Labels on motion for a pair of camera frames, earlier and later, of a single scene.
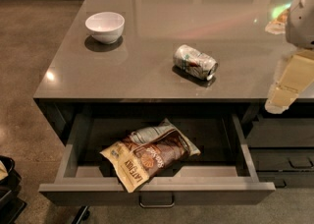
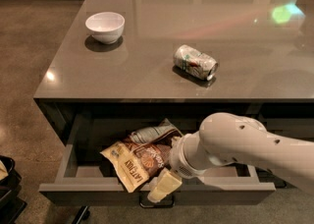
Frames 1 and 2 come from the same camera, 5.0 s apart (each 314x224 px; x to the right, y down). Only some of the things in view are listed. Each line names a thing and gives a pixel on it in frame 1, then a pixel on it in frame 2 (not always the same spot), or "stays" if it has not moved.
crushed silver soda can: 190,60 stays
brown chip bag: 146,153 stays
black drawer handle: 156,198 stays
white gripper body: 301,22 to 177,161
